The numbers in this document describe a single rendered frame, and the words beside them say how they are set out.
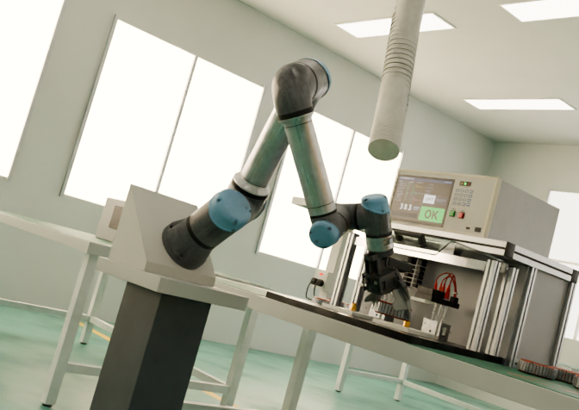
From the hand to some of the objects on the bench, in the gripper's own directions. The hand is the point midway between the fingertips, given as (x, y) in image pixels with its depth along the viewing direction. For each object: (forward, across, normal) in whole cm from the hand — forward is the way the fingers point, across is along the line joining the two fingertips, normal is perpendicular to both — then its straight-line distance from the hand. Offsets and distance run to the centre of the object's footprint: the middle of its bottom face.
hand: (393, 313), depth 219 cm
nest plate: (+14, -11, +15) cm, 23 cm away
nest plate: (+14, -35, +15) cm, 41 cm away
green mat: (+28, -88, +33) cm, 98 cm away
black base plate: (+17, -23, +15) cm, 32 cm away
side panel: (+36, +10, +48) cm, 61 cm away
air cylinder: (+22, -11, +27) cm, 36 cm away
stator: (+35, +23, +46) cm, 63 cm away
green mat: (+27, +41, +33) cm, 60 cm away
